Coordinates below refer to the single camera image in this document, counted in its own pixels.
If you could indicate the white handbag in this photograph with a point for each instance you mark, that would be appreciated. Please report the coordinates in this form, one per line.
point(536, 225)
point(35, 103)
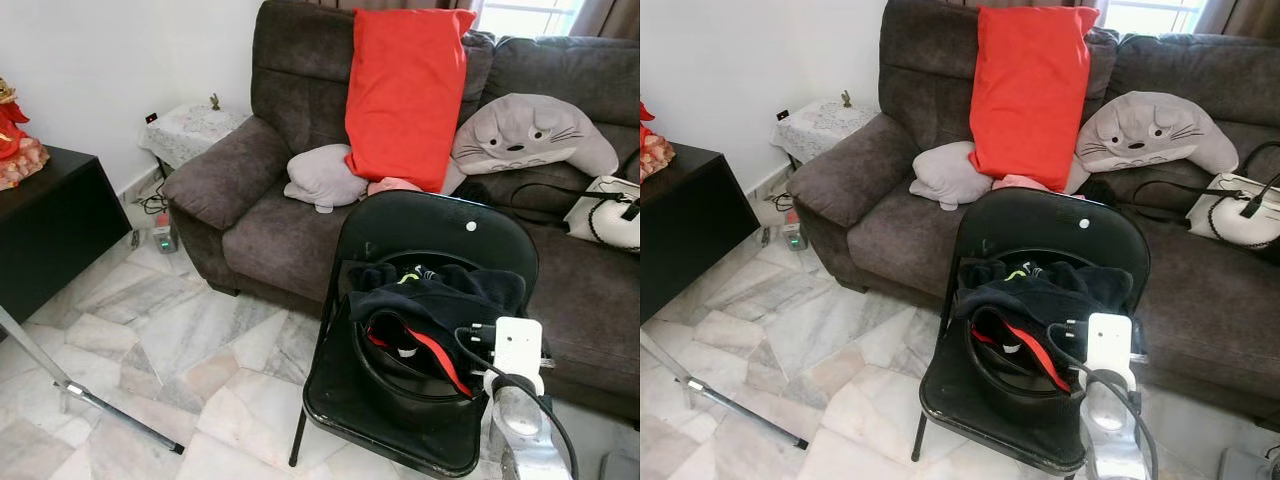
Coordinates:
point(600, 215)
point(1225, 212)

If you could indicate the black TV console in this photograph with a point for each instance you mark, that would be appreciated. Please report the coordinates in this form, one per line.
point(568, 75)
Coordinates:
point(690, 235)
point(50, 240)

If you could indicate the red figurine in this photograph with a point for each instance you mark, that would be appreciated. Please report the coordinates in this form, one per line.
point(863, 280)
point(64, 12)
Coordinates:
point(655, 150)
point(18, 150)

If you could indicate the grey Totoro cushion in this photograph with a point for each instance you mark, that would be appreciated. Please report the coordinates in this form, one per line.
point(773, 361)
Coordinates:
point(1155, 132)
point(530, 135)

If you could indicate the silver metal clothes rack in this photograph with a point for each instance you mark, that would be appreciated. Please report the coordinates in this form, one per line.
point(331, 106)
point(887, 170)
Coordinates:
point(735, 410)
point(100, 405)

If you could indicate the black folding chair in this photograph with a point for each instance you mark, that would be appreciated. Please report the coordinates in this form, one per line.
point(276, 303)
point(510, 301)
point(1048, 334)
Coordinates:
point(1050, 222)
point(430, 225)

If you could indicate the side table with lace cloth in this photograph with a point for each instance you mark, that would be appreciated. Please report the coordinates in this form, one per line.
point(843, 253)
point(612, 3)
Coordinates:
point(190, 130)
point(820, 127)

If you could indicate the brown curtain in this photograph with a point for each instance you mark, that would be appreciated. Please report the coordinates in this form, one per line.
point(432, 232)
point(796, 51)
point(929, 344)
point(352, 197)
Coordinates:
point(1245, 15)
point(610, 15)

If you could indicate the black garment with red trim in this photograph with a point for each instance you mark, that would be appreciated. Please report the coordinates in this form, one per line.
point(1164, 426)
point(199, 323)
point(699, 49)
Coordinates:
point(1030, 348)
point(420, 350)

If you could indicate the bright window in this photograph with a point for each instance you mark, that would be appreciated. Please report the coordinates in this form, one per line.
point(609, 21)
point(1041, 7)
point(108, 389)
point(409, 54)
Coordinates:
point(1150, 14)
point(525, 15)

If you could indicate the small pink cushion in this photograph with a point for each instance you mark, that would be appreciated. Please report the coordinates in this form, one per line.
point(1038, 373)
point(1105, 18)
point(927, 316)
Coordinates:
point(392, 186)
point(1018, 183)

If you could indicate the dark grey fabric sofa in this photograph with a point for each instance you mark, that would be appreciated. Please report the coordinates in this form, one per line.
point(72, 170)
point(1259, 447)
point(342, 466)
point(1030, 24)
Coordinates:
point(280, 230)
point(900, 225)

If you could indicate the red pillow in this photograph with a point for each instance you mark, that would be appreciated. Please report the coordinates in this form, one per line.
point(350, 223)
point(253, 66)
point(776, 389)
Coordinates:
point(410, 100)
point(1030, 95)

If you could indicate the black round basket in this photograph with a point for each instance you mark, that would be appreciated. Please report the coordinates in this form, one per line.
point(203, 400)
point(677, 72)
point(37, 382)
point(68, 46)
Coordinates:
point(1010, 380)
point(400, 385)

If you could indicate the small light grey cushion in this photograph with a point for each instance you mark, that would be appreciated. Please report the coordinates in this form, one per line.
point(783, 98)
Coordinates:
point(325, 178)
point(950, 175)

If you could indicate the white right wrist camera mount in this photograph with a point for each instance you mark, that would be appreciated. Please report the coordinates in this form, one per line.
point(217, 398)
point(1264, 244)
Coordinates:
point(518, 345)
point(1110, 342)

